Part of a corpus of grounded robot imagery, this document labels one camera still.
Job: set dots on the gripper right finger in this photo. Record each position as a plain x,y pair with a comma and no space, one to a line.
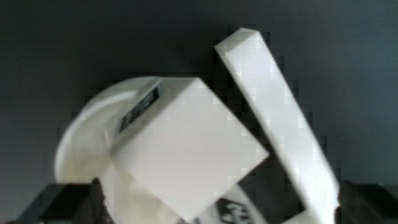
369,204

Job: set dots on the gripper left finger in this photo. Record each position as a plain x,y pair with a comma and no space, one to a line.
68,204

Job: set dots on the white round stool seat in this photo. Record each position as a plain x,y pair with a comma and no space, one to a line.
84,164

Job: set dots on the white stool leg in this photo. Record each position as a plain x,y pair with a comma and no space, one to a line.
187,151

